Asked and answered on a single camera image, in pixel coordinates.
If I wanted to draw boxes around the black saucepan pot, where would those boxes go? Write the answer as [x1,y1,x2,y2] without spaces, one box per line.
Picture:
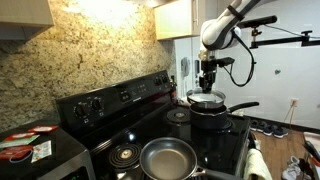
[189,102,259,130]

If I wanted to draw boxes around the red sauce packet top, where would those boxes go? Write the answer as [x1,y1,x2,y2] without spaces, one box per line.
[28,126,58,133]

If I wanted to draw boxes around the red sauce packet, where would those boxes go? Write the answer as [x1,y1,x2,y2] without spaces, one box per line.
[4,132,36,142]
[28,126,58,133]

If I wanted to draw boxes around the white printed packet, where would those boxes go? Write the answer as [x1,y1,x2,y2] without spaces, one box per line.
[31,141,52,163]

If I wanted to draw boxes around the glass pan lid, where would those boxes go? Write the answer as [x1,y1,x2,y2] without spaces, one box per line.
[186,88,226,109]

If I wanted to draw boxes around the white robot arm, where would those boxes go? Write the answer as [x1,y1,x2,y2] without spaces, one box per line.
[199,0,263,93]

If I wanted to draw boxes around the cream upper cabinet left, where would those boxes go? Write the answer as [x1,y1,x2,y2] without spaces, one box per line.
[0,0,54,40]

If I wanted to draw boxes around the cream upper cabinet right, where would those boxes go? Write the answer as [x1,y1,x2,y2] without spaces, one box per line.
[154,0,206,40]

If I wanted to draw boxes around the green white packet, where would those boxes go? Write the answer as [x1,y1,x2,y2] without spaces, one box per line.
[0,135,40,148]

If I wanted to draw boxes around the dark sneaker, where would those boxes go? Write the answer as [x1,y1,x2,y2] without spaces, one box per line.
[250,120,267,132]
[263,125,288,138]

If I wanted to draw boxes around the dark sneaker right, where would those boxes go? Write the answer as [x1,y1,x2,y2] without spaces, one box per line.
[263,125,288,138]

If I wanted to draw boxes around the wall power outlet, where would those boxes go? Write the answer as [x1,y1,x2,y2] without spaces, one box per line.
[291,98,299,107]

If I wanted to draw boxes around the dark sneaker left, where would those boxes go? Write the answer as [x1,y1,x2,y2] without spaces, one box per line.
[250,120,267,132]

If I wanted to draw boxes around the yellow dish towel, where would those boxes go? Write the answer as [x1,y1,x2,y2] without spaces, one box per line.
[243,149,273,180]

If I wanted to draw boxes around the red sauce packet middle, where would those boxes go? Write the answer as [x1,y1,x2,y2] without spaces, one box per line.
[4,132,36,142]

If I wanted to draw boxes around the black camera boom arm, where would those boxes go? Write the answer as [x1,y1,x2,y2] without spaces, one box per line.
[237,15,320,50]

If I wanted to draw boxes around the white sneaker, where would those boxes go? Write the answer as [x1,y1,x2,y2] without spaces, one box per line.
[282,156,301,180]

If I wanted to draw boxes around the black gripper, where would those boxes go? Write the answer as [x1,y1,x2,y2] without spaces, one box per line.
[199,60,217,93]

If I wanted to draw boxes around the red packet with band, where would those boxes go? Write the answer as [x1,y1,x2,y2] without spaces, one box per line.
[0,145,33,162]

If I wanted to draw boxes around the black electric stove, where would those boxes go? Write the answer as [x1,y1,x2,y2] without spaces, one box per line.
[56,71,250,180]

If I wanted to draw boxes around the cream cabinet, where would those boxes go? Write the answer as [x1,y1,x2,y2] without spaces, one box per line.
[0,0,54,40]
[154,0,206,40]

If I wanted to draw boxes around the steel frying pan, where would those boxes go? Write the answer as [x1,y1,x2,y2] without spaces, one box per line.
[139,137,243,180]

